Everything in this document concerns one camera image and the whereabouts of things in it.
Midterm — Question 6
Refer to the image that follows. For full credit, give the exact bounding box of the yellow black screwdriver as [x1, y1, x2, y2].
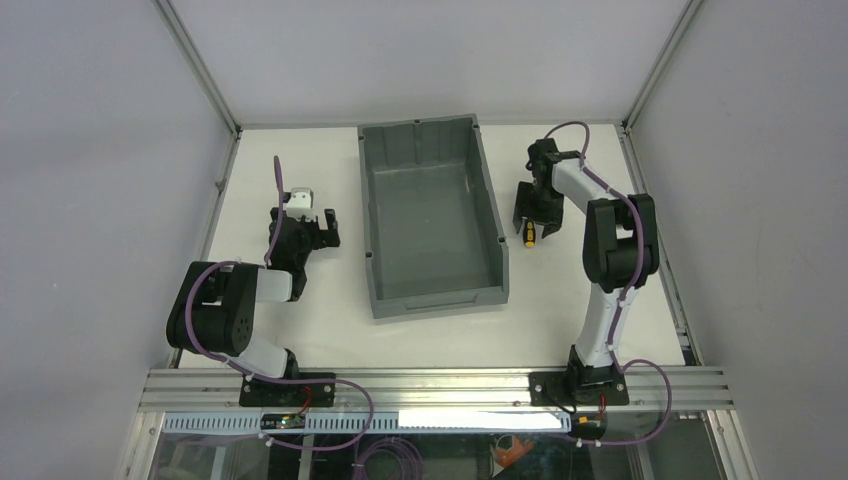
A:
[522, 220, 536, 248]

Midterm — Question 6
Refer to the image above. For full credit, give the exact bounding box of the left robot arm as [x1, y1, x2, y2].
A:
[166, 207, 340, 383]

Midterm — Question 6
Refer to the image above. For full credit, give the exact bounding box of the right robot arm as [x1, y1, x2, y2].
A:
[513, 138, 659, 408]

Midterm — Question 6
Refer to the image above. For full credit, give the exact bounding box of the grey plastic bin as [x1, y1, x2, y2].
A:
[357, 114, 510, 320]

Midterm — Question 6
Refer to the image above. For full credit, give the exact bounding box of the orange object under table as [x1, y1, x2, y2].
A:
[491, 434, 535, 469]

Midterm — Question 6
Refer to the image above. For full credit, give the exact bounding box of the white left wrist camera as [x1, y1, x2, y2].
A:
[284, 187, 316, 222]

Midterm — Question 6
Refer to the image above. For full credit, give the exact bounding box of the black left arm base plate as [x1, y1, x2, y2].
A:
[238, 371, 336, 408]

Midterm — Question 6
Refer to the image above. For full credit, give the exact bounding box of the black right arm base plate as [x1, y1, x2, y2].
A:
[528, 370, 630, 407]

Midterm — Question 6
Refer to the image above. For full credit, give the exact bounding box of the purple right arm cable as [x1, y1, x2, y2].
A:
[543, 120, 674, 446]

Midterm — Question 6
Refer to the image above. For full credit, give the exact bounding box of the aluminium mounting rail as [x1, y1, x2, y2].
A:
[138, 366, 735, 413]

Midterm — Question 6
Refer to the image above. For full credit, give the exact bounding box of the slotted white cable duct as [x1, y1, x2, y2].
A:
[162, 409, 571, 436]

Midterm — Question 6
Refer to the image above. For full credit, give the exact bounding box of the left aluminium frame post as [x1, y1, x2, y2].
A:
[152, 0, 241, 137]

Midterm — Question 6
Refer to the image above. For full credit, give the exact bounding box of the aluminium frame post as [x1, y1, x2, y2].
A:
[152, 0, 241, 137]
[621, 0, 705, 134]

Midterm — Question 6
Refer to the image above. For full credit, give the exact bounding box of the right aluminium frame post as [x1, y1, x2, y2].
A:
[621, 0, 705, 134]

